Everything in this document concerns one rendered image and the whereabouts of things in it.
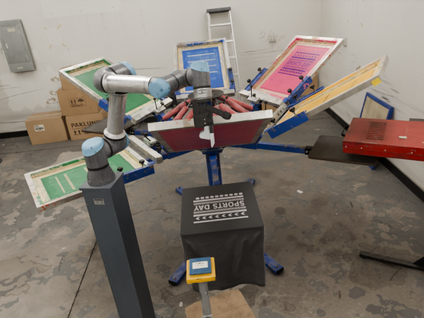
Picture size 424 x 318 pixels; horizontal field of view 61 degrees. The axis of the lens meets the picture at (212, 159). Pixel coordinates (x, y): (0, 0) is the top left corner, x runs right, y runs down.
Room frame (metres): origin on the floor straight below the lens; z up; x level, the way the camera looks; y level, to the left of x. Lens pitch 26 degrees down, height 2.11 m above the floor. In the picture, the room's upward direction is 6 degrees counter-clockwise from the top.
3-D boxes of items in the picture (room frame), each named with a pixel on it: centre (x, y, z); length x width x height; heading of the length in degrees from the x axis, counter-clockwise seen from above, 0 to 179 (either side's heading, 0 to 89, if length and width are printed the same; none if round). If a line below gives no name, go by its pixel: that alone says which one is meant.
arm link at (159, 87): (1.59, 0.33, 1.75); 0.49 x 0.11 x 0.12; 54
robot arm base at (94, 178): (1.79, 0.62, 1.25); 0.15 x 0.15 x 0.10
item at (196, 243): (1.55, -0.01, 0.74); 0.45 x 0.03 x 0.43; 90
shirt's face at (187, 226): (1.79, -0.01, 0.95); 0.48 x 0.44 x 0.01; 0
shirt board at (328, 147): (2.57, -0.59, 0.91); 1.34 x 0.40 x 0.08; 60
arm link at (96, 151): (1.79, 0.61, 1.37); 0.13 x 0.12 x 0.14; 144
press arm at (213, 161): (2.28, -0.01, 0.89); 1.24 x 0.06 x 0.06; 0
